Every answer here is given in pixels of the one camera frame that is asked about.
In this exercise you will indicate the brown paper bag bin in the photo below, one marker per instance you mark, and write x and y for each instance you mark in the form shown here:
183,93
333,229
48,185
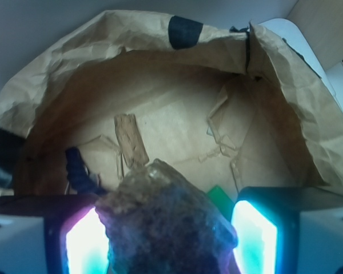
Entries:
224,108

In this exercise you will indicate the brown wood bark piece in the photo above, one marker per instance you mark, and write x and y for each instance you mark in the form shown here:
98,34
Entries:
130,141

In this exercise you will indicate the green rectangular block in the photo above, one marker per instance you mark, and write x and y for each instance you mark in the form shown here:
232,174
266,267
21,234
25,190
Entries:
221,200

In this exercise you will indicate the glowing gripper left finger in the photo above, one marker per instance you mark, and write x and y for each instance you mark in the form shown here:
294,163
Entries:
52,234

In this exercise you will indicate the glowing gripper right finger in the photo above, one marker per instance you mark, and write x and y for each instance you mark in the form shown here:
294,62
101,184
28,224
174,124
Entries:
289,230

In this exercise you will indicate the brown rough rock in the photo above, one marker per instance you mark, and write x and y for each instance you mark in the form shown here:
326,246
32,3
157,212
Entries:
158,222

